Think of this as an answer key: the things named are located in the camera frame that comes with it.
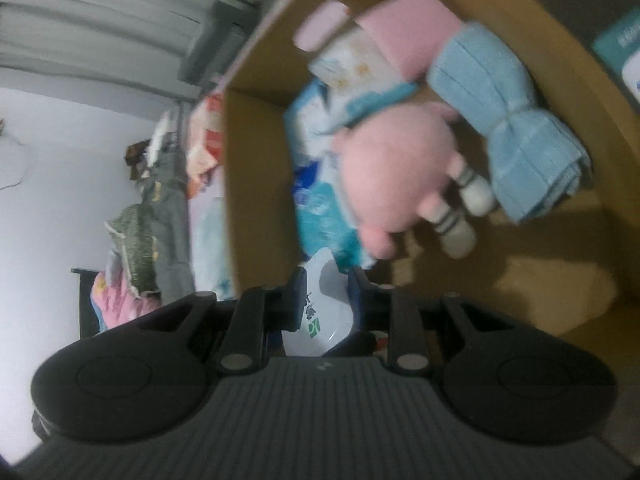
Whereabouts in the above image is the pink patterned quilt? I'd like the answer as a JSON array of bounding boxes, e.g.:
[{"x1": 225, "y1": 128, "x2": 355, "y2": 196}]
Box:
[{"x1": 90, "y1": 255, "x2": 163, "y2": 333}]

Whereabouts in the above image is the blue wet wipes pack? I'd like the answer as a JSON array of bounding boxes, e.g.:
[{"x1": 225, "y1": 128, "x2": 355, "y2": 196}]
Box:
[{"x1": 291, "y1": 152, "x2": 378, "y2": 271}]

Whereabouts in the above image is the grey storage bin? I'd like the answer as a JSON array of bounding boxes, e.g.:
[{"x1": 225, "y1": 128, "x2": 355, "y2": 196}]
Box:
[{"x1": 177, "y1": 0, "x2": 258, "y2": 88}]

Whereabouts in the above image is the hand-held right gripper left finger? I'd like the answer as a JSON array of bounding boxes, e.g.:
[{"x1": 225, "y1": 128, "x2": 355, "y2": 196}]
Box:
[{"x1": 137, "y1": 266, "x2": 308, "y2": 375}]

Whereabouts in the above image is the cardboard box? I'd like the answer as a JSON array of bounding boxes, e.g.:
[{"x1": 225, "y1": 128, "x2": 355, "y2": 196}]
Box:
[{"x1": 220, "y1": 0, "x2": 640, "y2": 356}]

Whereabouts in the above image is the grey blanket with yellow prints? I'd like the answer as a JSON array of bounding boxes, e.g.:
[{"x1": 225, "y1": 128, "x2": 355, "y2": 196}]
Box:
[{"x1": 135, "y1": 112, "x2": 201, "y2": 306}]

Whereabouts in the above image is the pink sponge pad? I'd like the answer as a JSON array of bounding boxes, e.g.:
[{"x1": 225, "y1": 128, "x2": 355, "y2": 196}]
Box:
[{"x1": 352, "y1": 0, "x2": 463, "y2": 81}]

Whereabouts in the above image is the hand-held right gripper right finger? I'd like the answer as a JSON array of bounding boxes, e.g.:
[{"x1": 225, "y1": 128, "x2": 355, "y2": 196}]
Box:
[{"x1": 347, "y1": 266, "x2": 506, "y2": 375}]

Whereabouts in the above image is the grey window curtain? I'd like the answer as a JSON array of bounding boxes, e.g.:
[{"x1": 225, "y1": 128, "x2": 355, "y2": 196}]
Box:
[{"x1": 0, "y1": 0, "x2": 331, "y2": 91}]

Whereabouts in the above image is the white and blue swab bag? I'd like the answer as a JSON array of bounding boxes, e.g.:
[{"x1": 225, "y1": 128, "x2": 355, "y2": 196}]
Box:
[{"x1": 307, "y1": 27, "x2": 421, "y2": 126}]

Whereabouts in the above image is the teal and white pack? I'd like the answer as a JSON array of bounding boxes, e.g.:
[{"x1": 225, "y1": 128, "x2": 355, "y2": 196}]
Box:
[{"x1": 592, "y1": 12, "x2": 640, "y2": 108}]

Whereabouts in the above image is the blue and white box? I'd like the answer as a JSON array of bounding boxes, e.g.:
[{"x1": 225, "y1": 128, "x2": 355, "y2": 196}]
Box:
[{"x1": 284, "y1": 80, "x2": 346, "y2": 161}]

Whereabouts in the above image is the pink and red wipes pack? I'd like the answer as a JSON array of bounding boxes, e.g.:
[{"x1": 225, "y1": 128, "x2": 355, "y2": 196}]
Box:
[{"x1": 184, "y1": 91, "x2": 226, "y2": 198}]

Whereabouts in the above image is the green floral pillow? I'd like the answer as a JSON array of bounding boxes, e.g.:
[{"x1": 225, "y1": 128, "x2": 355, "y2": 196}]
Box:
[{"x1": 104, "y1": 204, "x2": 161, "y2": 297}]

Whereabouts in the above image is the pink plush toy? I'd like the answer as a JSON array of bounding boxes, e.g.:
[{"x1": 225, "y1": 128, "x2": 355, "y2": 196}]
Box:
[{"x1": 334, "y1": 101, "x2": 497, "y2": 260}]

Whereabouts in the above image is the light blue towel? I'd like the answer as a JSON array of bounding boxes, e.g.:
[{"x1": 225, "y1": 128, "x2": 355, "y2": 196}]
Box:
[{"x1": 426, "y1": 22, "x2": 593, "y2": 224}]

